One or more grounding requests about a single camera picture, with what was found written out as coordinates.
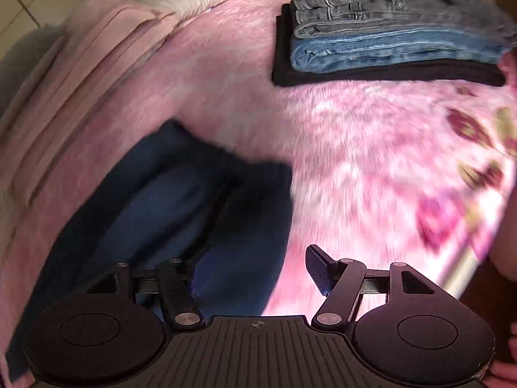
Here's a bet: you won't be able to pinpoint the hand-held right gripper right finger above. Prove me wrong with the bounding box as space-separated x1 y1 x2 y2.
305 244 459 330

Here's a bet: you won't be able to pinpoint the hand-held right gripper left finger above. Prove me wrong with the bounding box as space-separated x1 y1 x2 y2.
86 259 206 329

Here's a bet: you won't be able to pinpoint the navy blue pants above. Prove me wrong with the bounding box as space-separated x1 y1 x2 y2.
38 119 293 320

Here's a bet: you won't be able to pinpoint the pink fluffy floral blanket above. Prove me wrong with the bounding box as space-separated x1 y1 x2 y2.
0 0 517 388

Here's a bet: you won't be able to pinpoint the folded black garment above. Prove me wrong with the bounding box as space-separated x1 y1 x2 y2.
271 4 507 88

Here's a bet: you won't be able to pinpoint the folded blue jeans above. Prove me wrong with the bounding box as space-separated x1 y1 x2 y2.
291 28 510 74

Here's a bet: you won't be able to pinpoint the folded pink striped blanket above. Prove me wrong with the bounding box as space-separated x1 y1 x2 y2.
0 4 178 207

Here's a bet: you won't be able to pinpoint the folded grey jeans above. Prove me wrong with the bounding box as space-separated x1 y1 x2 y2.
286 0 517 47

